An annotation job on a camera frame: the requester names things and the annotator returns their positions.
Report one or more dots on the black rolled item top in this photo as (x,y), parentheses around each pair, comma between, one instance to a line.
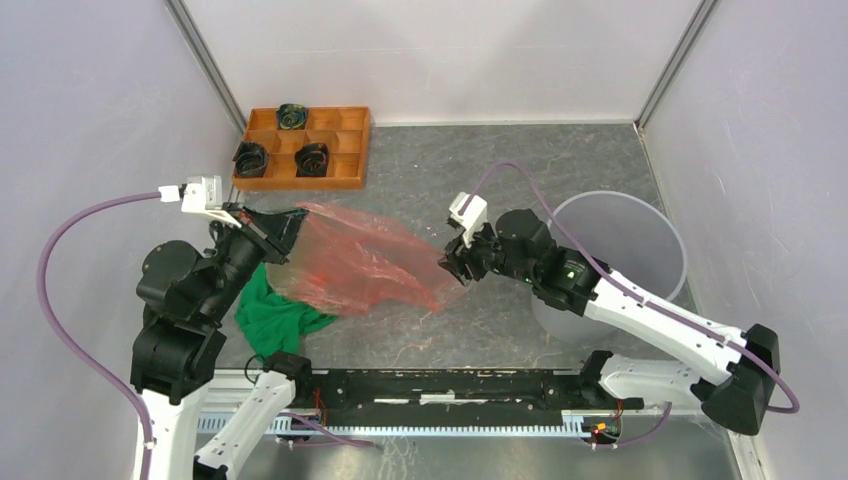
(290,116)

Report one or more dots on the black rolled item left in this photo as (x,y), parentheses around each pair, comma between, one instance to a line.
(251,160)

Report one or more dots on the grey plastic trash bin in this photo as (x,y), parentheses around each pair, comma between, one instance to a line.
(632,237)

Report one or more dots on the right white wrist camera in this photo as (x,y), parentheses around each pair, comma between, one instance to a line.
(470,213)

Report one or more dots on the black rolled item middle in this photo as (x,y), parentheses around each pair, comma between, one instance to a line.
(312,160)

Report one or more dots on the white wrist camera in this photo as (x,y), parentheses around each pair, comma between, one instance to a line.
(203,196)
(470,213)

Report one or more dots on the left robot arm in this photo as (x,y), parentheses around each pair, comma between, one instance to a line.
(186,295)

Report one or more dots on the black rolled item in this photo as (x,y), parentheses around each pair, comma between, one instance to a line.
(290,116)
(312,160)
(251,160)

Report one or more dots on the orange wooden compartment tray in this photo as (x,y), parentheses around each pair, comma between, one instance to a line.
(346,131)

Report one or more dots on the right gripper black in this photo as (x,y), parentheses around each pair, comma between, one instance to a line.
(456,255)

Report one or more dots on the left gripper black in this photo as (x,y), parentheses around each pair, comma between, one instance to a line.
(281,229)

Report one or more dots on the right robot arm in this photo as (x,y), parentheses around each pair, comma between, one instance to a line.
(728,373)

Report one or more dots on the red plastic trash bag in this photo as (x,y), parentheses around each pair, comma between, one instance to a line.
(345,262)

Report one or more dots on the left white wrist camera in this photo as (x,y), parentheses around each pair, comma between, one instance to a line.
(203,196)

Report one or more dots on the green cloth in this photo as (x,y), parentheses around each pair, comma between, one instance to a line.
(273,323)

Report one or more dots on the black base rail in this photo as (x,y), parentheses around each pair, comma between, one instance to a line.
(454,397)

